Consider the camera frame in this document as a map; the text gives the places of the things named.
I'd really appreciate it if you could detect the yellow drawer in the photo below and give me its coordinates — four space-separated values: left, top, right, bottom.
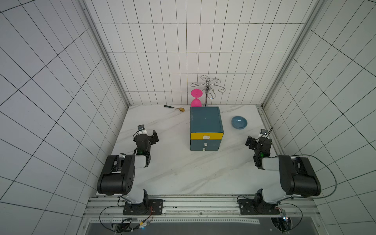
191 132 224 140

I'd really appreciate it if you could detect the teal drawer cabinet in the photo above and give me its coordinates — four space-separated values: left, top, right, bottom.
190 106 224 142

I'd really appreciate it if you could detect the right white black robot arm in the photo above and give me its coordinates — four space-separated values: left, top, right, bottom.
237 136 321 215

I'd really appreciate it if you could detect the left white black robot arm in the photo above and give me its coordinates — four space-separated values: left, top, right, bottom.
97 125 164 215

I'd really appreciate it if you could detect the blue bowl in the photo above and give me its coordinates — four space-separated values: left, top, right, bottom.
231 116 248 130

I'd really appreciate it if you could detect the pink hourglass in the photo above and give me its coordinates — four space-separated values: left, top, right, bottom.
191 89 203 107

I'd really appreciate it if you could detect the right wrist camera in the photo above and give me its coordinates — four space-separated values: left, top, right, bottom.
259 129 269 138

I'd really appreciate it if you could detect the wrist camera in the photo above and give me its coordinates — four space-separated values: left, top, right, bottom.
137 124 147 135
259 129 269 138

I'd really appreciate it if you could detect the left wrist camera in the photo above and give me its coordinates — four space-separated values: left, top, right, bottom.
137 124 147 135

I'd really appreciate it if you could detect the black handled gold spoon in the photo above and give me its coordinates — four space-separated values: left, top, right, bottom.
164 105 185 112

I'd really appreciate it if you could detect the silver wire cup rack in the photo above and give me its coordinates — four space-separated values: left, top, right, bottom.
191 75 226 107

